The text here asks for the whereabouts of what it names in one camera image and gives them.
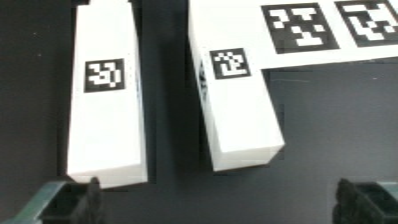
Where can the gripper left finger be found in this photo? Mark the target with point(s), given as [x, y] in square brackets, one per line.
[64, 204]

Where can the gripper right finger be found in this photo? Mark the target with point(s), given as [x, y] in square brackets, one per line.
[366, 202]

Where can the white leg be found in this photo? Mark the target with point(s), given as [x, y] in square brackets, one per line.
[107, 135]
[242, 127]

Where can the white marker base plate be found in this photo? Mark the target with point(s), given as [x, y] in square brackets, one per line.
[320, 31]

